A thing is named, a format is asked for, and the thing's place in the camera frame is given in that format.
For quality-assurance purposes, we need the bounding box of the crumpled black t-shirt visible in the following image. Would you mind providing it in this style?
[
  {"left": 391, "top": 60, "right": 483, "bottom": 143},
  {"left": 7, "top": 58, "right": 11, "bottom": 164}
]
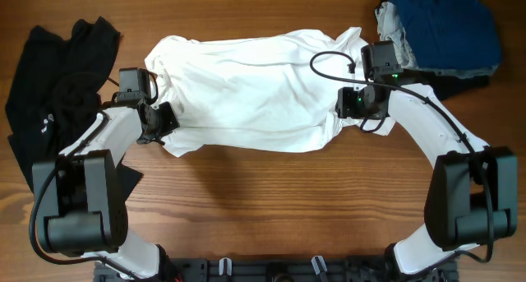
[{"left": 5, "top": 17, "right": 121, "bottom": 186}]

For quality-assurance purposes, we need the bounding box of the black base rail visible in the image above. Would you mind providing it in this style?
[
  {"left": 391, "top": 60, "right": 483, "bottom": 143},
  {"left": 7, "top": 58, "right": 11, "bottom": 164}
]
[{"left": 93, "top": 255, "right": 459, "bottom": 282}]

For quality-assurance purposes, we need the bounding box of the folded blue shirt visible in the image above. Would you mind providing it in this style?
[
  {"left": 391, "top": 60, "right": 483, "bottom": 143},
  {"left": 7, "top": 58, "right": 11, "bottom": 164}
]
[{"left": 389, "top": 0, "right": 502, "bottom": 70}]

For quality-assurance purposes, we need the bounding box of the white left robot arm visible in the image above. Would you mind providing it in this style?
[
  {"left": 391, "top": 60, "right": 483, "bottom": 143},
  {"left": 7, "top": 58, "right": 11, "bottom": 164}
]
[{"left": 29, "top": 101, "right": 182, "bottom": 281}]

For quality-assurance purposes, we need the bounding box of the white printed t-shirt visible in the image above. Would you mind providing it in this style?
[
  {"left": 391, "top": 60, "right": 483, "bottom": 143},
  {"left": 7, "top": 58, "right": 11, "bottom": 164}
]
[{"left": 144, "top": 25, "right": 396, "bottom": 159}]

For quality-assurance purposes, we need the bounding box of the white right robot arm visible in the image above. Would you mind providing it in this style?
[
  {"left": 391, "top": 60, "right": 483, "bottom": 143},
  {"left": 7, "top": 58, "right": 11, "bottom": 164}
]
[{"left": 335, "top": 83, "right": 518, "bottom": 281}]

